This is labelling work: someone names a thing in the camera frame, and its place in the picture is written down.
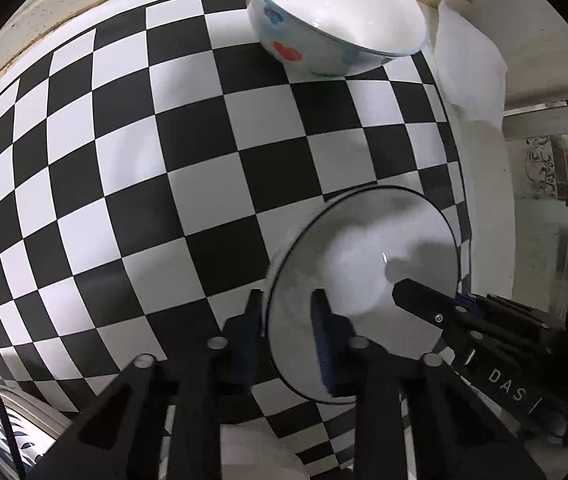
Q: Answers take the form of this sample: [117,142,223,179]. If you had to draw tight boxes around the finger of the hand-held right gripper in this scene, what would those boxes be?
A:
[391,279,471,333]

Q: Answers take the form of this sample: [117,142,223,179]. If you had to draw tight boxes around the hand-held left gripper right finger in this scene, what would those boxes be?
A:
[310,287,547,480]

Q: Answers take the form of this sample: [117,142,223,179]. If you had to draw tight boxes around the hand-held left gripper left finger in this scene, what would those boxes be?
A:
[24,287,265,480]

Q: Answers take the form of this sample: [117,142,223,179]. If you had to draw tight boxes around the white plate with black rim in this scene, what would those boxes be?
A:
[264,186,461,405]

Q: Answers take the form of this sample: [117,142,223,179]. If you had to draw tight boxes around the white plate blue striped rim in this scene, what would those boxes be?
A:
[0,387,72,478]

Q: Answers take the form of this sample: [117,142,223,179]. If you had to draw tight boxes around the sliding glass door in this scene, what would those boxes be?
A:
[503,102,568,321]

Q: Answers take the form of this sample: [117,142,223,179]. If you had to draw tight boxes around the black and white checkered cloth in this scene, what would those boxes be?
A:
[0,0,472,480]

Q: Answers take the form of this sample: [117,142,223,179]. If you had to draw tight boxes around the white folded cloth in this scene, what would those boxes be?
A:
[431,0,509,123]

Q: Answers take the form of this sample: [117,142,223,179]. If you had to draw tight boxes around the white bowl colourful dots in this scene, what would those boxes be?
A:
[241,0,426,78]

